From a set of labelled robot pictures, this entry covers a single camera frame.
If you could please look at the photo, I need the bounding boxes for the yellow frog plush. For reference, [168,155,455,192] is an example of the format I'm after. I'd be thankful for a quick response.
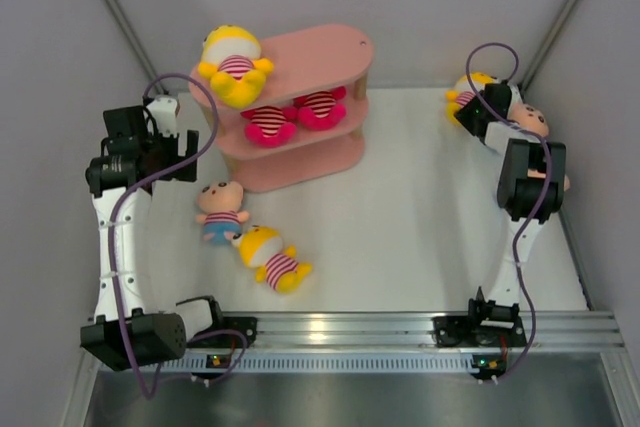
[231,226,313,294]
[445,72,497,126]
[197,25,274,109]

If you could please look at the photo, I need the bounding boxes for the peach boy plush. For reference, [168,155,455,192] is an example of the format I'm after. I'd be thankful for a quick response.
[195,181,250,245]
[510,103,550,137]

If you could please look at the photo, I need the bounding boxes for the peach boy plush mid-right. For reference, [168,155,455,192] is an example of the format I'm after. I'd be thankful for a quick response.
[524,169,572,193]

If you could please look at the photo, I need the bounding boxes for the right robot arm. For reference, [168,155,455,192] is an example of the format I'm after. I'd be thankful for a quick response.
[446,73,570,344]

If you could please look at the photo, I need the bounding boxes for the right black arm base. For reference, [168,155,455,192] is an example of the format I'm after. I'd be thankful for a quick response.
[433,315,527,348]

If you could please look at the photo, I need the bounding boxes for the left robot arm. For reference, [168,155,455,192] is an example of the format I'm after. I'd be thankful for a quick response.
[80,96,226,371]

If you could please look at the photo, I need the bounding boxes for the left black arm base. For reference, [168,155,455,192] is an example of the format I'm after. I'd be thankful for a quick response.
[186,316,258,349]

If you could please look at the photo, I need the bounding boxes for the pink three-tier shelf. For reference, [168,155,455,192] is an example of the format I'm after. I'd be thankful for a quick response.
[190,24,374,193]

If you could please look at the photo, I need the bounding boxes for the left magenta striped plush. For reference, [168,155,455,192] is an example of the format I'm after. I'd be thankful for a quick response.
[241,106,297,148]

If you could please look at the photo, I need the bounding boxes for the magenta striped plush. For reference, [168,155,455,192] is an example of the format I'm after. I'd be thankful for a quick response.
[294,86,347,131]
[241,106,297,148]

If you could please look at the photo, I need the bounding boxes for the right magenta striped plush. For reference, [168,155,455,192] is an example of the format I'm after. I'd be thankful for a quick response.
[294,86,347,131]

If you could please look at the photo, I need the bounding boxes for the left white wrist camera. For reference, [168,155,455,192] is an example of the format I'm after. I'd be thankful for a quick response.
[143,96,180,137]

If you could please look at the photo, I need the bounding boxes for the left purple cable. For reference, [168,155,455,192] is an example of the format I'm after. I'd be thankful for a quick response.
[110,72,249,401]

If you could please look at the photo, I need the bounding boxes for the purple cable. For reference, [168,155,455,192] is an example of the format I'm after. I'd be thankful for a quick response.
[110,72,249,401]
[465,41,554,383]

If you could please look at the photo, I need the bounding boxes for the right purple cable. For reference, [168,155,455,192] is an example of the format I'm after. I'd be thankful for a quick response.
[465,41,554,383]

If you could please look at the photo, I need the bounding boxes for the grey slotted cable duct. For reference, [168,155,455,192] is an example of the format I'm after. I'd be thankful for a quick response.
[169,350,481,373]

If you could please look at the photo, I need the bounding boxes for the aluminium mounting rail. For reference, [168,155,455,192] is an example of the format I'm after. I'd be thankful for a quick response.
[79,310,626,351]

